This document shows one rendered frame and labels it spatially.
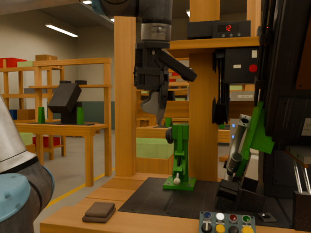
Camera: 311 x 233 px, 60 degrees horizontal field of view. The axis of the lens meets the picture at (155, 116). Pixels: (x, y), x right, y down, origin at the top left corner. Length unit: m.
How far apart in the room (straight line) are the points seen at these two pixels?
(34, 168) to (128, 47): 0.88
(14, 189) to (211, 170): 0.97
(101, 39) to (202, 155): 11.57
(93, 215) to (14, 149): 0.34
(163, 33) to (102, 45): 11.93
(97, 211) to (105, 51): 11.72
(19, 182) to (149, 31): 0.43
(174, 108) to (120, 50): 0.41
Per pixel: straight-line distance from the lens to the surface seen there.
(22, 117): 6.72
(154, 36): 0.67
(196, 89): 1.31
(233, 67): 1.21
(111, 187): 1.29
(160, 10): 0.68
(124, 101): 1.39
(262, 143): 0.97
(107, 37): 12.57
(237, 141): 1.09
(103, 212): 0.90
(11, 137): 0.71
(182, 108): 1.41
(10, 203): 0.57
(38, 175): 0.71
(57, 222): 0.94
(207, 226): 0.79
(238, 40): 1.22
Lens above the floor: 1.27
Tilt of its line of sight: 3 degrees down
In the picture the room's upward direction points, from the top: straight up
